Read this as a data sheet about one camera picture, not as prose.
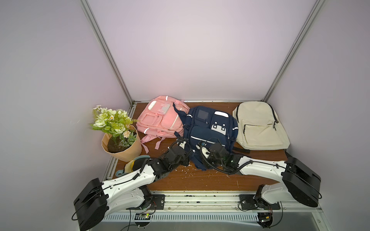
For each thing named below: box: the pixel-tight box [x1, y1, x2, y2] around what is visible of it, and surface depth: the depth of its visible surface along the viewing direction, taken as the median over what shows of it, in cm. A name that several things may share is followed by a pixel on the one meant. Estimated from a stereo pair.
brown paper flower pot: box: [101, 124, 143, 163], surface depth 81 cm
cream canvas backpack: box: [232, 101, 291, 151], surface depth 102 cm
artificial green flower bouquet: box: [89, 105, 140, 147], surface depth 75 cm
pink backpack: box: [135, 95, 191, 154], surface depth 105 cm
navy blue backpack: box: [172, 102, 239, 170], surface depth 99 cm
